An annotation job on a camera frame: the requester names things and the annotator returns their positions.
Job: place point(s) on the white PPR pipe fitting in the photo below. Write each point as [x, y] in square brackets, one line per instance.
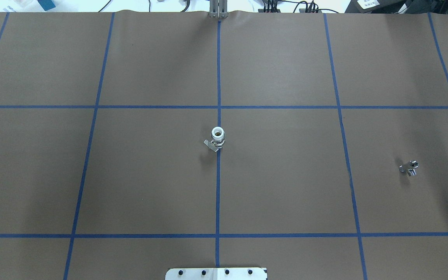
[218, 138]

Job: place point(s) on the chrome tee valve fitting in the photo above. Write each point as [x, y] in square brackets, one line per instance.
[409, 168]

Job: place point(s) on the aluminium frame post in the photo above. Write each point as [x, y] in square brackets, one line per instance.
[218, 9]

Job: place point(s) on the white pedestal column base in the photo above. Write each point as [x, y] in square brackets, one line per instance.
[236, 273]

